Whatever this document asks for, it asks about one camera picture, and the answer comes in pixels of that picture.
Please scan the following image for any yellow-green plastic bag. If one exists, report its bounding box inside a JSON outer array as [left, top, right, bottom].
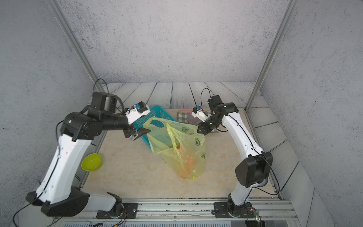
[[143, 117, 206, 180]]

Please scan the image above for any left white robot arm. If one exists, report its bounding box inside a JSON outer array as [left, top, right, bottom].
[[26, 92, 150, 218]]

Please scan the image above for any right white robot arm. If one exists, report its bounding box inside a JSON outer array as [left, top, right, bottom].
[[192, 96, 273, 218]]

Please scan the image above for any lilac bowl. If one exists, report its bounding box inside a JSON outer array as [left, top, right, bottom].
[[186, 112, 201, 125]]

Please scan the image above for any teal plastic basket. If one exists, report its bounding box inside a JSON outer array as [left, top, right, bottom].
[[133, 106, 176, 149]]

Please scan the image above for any green checkered cloth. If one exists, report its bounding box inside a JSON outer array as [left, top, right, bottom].
[[177, 112, 188, 124]]

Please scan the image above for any lime green bowl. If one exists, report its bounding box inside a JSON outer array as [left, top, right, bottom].
[[81, 153, 102, 172]]

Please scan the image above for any blue patterned plate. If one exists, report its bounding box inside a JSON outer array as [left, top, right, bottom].
[[257, 178, 268, 187]]

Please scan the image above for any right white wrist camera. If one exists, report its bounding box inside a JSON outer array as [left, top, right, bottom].
[[192, 106, 209, 123]]

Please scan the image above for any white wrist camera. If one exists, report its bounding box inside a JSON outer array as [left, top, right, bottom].
[[124, 101, 151, 125], [192, 106, 209, 123]]

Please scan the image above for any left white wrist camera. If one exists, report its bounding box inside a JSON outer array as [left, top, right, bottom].
[[124, 101, 151, 125]]

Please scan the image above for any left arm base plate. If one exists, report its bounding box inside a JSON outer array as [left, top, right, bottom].
[[96, 203, 139, 219]]

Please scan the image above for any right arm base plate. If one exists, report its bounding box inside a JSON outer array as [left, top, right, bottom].
[[211, 201, 255, 219]]

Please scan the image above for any aluminium mounting rail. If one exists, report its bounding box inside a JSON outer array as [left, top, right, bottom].
[[52, 197, 301, 227]]

